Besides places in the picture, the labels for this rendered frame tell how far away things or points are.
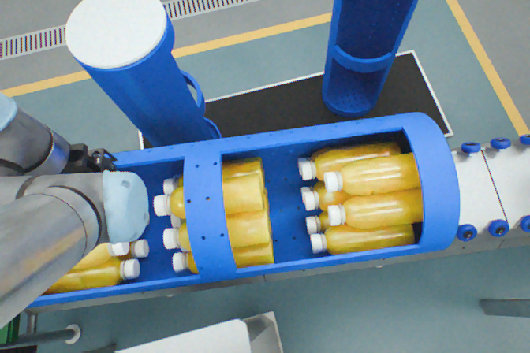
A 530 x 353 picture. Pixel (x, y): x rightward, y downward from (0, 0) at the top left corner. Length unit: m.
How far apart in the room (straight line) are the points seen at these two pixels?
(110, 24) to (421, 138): 0.86
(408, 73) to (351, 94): 0.33
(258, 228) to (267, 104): 1.29
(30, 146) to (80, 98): 1.93
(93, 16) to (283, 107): 1.04
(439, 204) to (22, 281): 0.59
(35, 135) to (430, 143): 0.60
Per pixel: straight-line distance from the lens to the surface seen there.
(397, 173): 0.73
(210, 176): 0.67
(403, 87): 2.07
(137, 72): 1.12
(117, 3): 1.23
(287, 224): 0.91
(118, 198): 0.40
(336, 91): 1.98
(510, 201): 1.09
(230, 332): 0.71
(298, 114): 1.92
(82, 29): 1.21
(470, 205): 1.05
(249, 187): 0.69
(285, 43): 2.34
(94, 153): 0.67
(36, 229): 0.33
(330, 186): 0.71
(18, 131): 0.52
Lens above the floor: 1.85
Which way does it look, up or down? 69 degrees down
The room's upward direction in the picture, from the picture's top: 7 degrees counter-clockwise
